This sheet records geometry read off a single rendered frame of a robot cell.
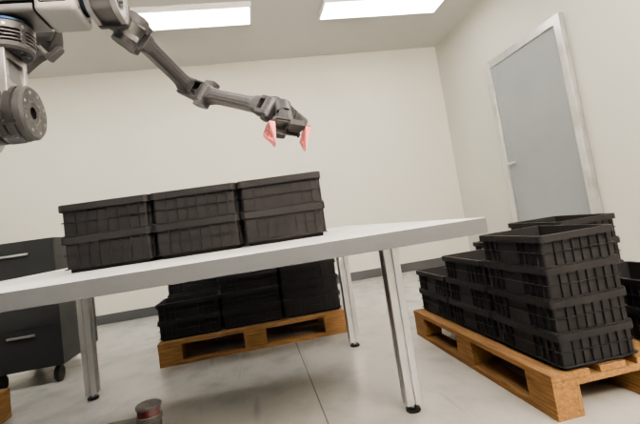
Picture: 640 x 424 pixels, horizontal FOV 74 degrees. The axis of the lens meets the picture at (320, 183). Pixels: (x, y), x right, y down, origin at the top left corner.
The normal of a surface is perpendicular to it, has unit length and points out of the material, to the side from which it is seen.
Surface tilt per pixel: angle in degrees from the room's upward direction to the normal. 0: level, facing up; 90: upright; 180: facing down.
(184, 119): 90
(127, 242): 90
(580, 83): 90
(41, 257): 90
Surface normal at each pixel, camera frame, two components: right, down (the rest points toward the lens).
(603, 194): -0.98, 0.13
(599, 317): 0.15, -0.11
